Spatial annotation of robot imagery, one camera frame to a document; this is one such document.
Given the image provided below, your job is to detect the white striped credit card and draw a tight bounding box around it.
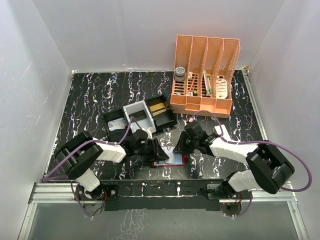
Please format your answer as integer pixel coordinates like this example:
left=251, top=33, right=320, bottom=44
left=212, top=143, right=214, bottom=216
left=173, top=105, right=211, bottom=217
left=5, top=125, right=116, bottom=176
left=162, top=146, right=175, bottom=164

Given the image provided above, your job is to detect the red leather card holder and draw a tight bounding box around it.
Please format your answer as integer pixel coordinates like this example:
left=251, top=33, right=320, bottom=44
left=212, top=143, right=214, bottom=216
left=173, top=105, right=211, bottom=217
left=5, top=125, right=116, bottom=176
left=152, top=146, right=189, bottom=167

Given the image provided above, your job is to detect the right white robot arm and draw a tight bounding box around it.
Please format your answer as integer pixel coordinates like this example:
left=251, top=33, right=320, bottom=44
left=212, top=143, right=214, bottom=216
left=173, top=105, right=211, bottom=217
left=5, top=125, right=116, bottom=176
left=173, top=121, right=295, bottom=198

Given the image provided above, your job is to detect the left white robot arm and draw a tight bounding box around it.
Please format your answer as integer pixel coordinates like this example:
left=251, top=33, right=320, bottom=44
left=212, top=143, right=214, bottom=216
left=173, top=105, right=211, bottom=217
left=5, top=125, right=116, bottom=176
left=54, top=129, right=170, bottom=193

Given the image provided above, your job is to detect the white VIP card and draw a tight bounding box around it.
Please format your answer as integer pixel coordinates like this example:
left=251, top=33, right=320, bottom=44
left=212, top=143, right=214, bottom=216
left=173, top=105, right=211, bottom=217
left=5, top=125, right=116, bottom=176
left=107, top=118, right=127, bottom=131

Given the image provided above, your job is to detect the black card in grey tray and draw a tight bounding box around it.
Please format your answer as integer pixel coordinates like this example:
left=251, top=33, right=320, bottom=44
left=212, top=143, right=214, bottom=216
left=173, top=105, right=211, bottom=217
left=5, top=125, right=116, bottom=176
left=129, top=110, right=148, bottom=122

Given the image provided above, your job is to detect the grey plastic tray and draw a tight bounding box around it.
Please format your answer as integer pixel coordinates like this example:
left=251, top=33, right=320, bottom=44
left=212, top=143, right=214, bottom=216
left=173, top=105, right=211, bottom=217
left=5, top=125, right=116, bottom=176
left=123, top=100, right=156, bottom=134

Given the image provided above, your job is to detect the black open tray box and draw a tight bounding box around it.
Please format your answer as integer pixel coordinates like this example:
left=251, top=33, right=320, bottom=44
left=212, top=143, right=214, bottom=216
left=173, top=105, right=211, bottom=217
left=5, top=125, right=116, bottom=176
left=146, top=94, right=178, bottom=133

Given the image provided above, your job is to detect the white small box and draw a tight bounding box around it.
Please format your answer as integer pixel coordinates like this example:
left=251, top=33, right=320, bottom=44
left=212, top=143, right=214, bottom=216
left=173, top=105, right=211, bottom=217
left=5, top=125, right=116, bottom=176
left=214, top=124, right=232, bottom=141

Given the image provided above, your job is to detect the white label packet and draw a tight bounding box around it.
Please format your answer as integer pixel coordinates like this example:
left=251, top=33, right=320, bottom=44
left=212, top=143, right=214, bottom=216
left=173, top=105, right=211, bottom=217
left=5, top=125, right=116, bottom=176
left=215, top=78, right=228, bottom=99

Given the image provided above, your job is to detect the small round jar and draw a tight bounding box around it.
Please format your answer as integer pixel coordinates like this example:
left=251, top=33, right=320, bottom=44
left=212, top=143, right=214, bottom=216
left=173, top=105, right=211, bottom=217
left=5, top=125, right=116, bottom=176
left=174, top=66, right=186, bottom=83

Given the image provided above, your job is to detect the orange plastic file organizer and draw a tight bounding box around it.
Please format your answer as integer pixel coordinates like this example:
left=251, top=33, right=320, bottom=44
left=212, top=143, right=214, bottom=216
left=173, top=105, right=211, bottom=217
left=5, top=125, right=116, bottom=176
left=170, top=35, right=241, bottom=119

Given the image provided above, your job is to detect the black front mounting rail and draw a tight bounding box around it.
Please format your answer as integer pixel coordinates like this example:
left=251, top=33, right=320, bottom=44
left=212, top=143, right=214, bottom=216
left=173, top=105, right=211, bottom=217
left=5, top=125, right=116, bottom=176
left=102, top=179, right=225, bottom=211

